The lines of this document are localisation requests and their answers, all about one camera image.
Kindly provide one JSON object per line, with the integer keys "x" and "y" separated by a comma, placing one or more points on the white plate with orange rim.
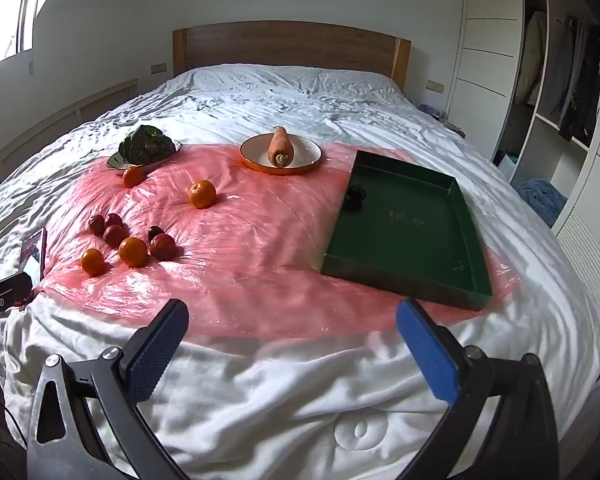
{"x": 305, "y": 152}

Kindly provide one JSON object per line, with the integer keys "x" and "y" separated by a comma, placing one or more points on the beige hanging jacket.
{"x": 532, "y": 55}

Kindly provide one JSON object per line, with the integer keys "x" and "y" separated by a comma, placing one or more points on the blue fluffy blanket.
{"x": 542, "y": 200}

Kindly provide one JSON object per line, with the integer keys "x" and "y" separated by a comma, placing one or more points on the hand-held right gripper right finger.
{"x": 430, "y": 355}

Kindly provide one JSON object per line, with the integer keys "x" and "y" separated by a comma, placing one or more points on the dark hanging clothes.
{"x": 577, "y": 75}

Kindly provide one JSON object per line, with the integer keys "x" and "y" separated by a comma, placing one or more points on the pink plastic sheet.
{"x": 260, "y": 240}

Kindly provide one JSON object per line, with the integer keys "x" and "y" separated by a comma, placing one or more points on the dark blue cloth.
{"x": 427, "y": 108}

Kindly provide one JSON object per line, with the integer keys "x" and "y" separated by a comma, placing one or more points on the patterned grey plate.
{"x": 117, "y": 162}

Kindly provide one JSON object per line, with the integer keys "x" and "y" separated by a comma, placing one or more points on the wooden headboard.
{"x": 290, "y": 45}

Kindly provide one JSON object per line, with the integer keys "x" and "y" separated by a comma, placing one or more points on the beige wall socket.
{"x": 158, "y": 67}
{"x": 435, "y": 86}

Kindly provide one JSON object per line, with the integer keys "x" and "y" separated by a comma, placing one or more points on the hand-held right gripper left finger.
{"x": 157, "y": 350}

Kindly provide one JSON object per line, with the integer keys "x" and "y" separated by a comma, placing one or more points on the red smartphone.
{"x": 34, "y": 255}

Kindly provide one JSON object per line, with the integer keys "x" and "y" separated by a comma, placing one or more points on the small dark red apple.
{"x": 155, "y": 232}

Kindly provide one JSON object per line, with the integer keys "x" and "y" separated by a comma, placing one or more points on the carrot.
{"x": 280, "y": 147}

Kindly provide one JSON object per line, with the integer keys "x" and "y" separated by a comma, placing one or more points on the dark green leafy vegetable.
{"x": 145, "y": 145}

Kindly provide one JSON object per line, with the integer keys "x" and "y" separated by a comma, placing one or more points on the green rectangular tray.
{"x": 405, "y": 240}

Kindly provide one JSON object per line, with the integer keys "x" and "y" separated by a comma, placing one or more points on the window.
{"x": 0, "y": 25}

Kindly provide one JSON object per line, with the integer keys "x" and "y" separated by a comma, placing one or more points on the white wardrobe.
{"x": 485, "y": 35}

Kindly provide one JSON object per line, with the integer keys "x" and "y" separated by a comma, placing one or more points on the beige panelled low cabinet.
{"x": 55, "y": 120}

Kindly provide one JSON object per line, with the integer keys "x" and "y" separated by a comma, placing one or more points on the orange mandarin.
{"x": 133, "y": 251}
{"x": 132, "y": 176}
{"x": 93, "y": 262}
{"x": 202, "y": 194}

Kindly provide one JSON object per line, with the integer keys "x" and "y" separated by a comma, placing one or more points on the white plastic bag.
{"x": 505, "y": 165}

